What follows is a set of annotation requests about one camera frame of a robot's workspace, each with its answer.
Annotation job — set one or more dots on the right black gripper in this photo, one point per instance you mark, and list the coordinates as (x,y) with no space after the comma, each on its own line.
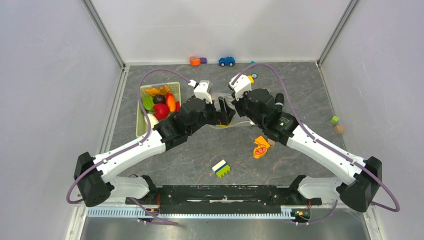
(237,104)

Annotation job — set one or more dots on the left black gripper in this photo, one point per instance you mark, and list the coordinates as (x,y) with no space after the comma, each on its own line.
(223,117)

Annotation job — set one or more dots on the clear dotted zip bag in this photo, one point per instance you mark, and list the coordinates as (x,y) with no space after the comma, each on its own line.
(236,121)

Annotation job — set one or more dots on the yellow toy fruit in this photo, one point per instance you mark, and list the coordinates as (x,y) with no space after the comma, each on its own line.
(226,124)

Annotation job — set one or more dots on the red toy tomato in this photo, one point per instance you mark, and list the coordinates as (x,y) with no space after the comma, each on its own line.
(161,111)

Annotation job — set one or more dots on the white toy radish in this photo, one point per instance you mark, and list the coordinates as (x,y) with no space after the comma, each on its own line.
(150,120)

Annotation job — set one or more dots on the green leafy toy vegetable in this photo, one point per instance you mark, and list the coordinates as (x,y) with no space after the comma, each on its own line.
(147,103)

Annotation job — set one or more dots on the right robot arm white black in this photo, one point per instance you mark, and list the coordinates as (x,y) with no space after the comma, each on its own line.
(356,180)

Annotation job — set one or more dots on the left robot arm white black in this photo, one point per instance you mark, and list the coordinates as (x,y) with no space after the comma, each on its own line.
(96,177)

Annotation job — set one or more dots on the orange toy food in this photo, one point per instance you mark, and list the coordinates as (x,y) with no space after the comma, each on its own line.
(154,91)

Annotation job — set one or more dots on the yellow toy brick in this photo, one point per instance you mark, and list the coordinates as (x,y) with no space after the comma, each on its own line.
(251,79)

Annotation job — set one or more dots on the small pink wooden cube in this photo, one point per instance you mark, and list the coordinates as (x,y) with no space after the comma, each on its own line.
(271,142)

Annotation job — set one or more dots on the orange yellow toy piece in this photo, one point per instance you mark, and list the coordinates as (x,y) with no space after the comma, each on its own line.
(261,148)

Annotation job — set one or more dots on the red toy chili pepper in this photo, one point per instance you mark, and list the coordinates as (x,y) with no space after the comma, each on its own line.
(177,106)

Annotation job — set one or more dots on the blue toy car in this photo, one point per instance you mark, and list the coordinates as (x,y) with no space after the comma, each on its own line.
(227,61)

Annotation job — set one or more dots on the white green toy brick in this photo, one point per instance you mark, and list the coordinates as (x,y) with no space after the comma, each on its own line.
(221,168)

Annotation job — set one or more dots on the orange red toy mango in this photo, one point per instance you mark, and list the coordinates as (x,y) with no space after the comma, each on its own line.
(170,102)

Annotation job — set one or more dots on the dark purple toy fruit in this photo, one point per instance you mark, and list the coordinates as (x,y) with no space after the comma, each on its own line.
(159,99)

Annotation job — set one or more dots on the small green cube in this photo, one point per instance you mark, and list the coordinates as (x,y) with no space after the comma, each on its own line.
(334,119)

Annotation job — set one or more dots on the small tan wooden cube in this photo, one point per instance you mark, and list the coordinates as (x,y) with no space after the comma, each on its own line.
(339,129)

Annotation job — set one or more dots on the pale green plastic basket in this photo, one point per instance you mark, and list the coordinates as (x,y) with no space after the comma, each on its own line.
(141,125)

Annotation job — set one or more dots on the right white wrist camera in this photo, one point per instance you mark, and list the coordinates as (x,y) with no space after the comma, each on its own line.
(240,86)

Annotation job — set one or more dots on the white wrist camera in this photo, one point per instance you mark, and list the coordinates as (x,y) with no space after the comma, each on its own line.
(240,86)
(201,90)

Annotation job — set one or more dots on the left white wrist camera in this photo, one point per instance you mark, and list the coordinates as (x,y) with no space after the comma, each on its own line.
(201,90)

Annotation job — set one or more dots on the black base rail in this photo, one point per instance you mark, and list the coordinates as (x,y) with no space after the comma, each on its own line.
(225,199)

